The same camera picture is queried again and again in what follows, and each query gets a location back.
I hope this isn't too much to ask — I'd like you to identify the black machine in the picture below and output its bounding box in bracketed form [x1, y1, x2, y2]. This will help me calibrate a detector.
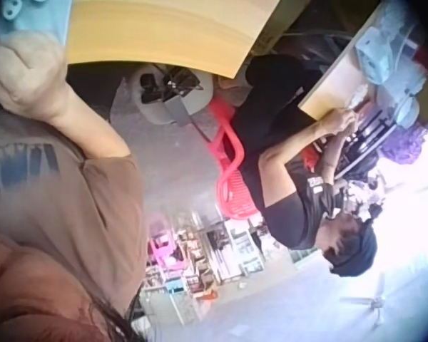
[337, 105, 397, 181]

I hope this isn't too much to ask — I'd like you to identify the clear plastic bag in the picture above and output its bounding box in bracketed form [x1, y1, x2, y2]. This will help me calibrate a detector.
[377, 0, 428, 130]

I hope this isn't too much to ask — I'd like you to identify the grey round bucket with tools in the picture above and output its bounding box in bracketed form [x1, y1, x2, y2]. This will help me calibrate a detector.
[129, 63, 215, 126]

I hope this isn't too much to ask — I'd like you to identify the pink plastic stool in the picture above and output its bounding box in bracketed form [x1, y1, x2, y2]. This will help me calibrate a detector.
[147, 230, 183, 273]

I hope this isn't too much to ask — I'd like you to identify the light blue plastic part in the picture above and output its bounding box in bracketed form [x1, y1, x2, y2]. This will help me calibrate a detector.
[0, 0, 76, 94]

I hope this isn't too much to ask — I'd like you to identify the person's right hand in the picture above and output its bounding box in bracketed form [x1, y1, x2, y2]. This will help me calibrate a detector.
[0, 30, 74, 124]

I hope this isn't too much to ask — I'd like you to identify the white ceiling fan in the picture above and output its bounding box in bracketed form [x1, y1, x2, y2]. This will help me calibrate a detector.
[340, 273, 390, 326]

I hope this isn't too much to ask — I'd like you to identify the shelf with goods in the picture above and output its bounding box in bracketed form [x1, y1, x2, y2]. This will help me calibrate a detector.
[138, 209, 269, 323]

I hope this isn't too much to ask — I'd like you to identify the red plastic chair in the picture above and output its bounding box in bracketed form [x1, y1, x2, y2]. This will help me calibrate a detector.
[208, 97, 262, 220]

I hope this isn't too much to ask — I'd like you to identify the purple bag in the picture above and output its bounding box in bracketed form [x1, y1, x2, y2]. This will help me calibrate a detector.
[379, 125, 424, 165]

